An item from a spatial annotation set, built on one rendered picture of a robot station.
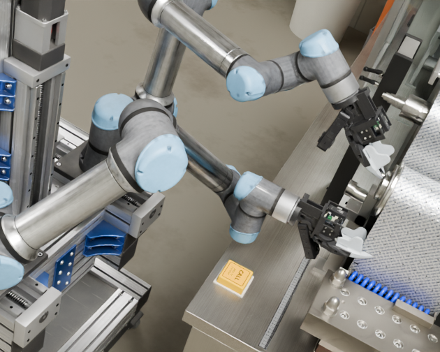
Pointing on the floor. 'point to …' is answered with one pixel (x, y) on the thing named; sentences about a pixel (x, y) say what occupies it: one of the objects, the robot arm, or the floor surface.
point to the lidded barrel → (323, 17)
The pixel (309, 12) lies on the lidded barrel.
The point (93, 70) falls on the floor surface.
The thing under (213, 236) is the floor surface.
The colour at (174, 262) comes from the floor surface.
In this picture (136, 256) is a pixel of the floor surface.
